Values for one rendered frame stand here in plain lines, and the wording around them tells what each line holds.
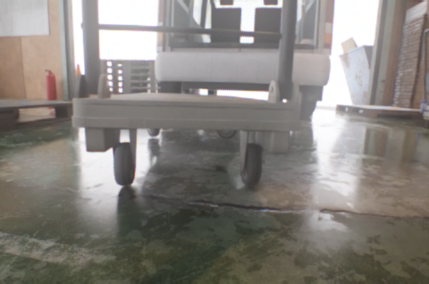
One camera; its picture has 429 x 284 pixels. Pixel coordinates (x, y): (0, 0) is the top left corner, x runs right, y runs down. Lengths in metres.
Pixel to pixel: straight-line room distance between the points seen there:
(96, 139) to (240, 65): 1.74
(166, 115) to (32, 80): 5.44
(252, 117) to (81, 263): 0.32
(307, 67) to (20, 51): 5.15
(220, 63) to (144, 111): 1.72
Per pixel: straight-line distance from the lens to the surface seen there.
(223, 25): 4.19
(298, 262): 0.38
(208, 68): 2.11
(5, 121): 1.60
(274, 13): 4.21
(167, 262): 0.36
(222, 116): 0.41
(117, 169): 0.55
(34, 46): 5.78
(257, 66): 2.08
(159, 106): 0.41
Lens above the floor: 0.22
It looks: 11 degrees down
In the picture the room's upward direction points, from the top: 2 degrees clockwise
